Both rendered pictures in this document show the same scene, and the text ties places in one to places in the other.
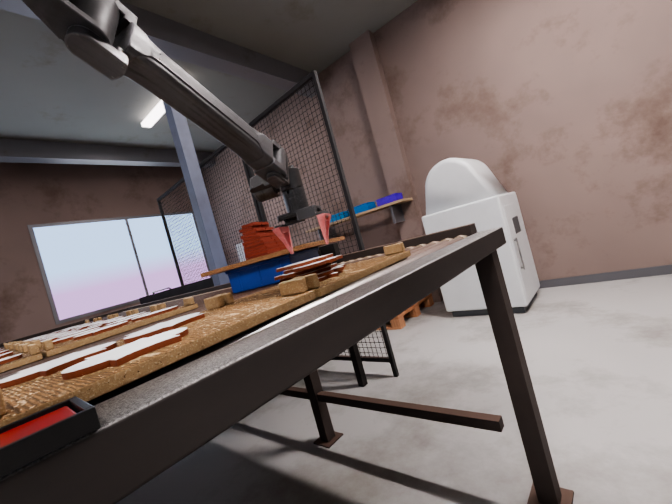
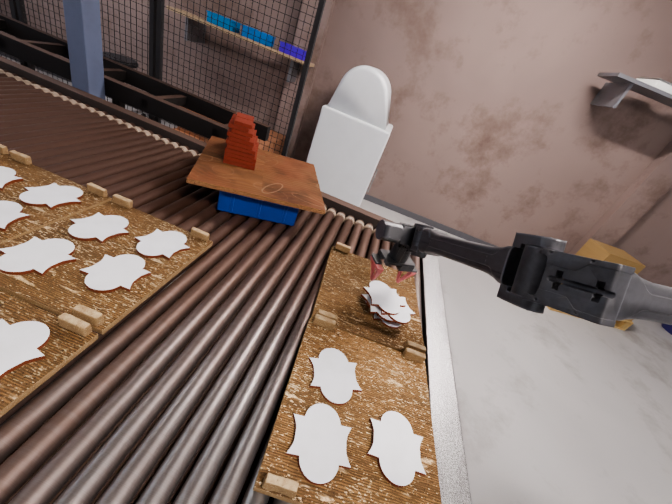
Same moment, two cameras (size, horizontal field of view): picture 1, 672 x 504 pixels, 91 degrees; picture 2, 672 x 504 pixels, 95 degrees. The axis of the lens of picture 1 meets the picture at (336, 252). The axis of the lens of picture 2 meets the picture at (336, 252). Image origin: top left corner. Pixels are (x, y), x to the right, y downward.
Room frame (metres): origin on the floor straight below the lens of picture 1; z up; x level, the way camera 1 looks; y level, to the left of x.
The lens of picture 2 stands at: (0.32, 0.74, 1.55)
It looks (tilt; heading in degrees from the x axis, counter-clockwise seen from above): 31 degrees down; 319
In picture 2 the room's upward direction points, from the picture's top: 23 degrees clockwise
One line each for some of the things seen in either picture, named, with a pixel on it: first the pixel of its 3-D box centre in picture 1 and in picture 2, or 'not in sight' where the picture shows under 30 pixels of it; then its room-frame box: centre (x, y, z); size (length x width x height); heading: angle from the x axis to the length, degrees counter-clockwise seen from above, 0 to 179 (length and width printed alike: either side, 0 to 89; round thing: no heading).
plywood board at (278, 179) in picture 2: (280, 254); (263, 171); (1.53, 0.25, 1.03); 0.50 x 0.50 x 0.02; 70
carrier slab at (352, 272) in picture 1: (318, 279); (370, 294); (0.85, 0.06, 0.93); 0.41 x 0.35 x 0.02; 143
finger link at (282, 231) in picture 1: (292, 234); (380, 269); (0.84, 0.10, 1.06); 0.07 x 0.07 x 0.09; 77
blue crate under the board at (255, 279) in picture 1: (277, 269); (260, 191); (1.46, 0.27, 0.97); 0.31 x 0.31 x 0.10; 70
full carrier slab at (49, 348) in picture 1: (117, 324); (109, 248); (1.12, 0.79, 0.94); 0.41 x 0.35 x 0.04; 138
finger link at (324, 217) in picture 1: (317, 227); (399, 271); (0.82, 0.03, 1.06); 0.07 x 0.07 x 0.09; 77
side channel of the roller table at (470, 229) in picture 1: (210, 294); (60, 92); (2.51, 1.01, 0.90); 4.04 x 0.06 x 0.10; 48
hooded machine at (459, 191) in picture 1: (475, 232); (351, 142); (3.28, -1.40, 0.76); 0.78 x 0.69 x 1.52; 51
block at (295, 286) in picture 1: (293, 287); (414, 355); (0.60, 0.09, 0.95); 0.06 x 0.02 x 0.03; 52
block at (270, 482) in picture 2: not in sight; (280, 485); (0.45, 0.54, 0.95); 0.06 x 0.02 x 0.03; 52
